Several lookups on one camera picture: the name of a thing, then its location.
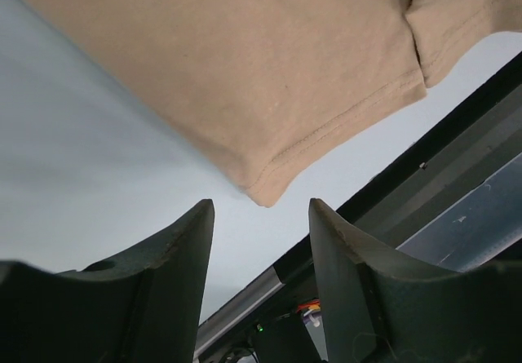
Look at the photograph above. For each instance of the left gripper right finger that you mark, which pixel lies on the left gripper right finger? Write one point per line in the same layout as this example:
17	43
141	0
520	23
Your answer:
381	305

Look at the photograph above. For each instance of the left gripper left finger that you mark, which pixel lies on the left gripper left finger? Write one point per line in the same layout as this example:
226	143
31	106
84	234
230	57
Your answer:
140	305

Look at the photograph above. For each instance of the tan t shirt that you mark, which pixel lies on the tan t shirt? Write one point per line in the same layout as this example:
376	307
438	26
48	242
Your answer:
264	88

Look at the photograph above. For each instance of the aluminium frame rail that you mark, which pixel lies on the aluminium frame rail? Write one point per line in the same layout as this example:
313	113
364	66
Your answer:
236	310

